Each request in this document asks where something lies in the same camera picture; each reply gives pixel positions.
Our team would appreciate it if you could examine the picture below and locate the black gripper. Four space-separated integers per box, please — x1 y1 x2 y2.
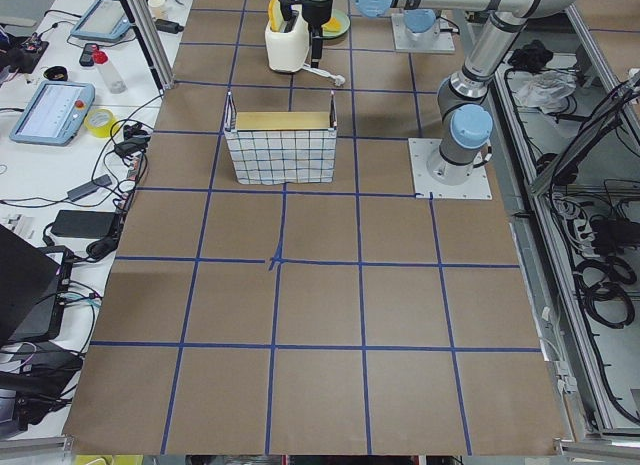
278 0 333 68

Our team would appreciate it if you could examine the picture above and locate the white two-slot toaster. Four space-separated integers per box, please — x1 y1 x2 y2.
264 11 309 73

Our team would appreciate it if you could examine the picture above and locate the bread slice in toaster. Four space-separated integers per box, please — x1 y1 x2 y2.
267 0 285 33

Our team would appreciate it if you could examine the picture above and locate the bread piece on plate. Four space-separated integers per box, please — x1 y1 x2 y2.
322 16 342 36

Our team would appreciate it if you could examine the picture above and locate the light green plate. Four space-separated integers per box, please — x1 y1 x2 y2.
322 9 351 40

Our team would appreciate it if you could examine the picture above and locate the blue teach pendant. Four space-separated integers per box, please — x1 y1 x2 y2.
70 0 131 43
9 81 95 146

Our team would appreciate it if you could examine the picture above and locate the clear bottle red cap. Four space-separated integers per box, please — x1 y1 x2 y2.
92 48 127 94

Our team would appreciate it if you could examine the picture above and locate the yellow tape roll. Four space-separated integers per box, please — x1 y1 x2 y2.
83 108 119 138

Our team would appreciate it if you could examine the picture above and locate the black power adapter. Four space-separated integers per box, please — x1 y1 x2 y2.
51 210 117 239

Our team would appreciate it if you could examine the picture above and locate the white toaster power cord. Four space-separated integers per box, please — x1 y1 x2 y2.
301 63 347 88

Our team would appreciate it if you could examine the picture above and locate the wire basket with wooden shelf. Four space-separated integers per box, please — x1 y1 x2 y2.
224 92 338 185

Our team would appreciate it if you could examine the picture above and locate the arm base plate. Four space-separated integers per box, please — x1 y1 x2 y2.
408 138 492 200
391 9 455 54

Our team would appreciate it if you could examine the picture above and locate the aluminium frame post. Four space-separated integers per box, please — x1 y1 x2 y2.
119 0 174 93

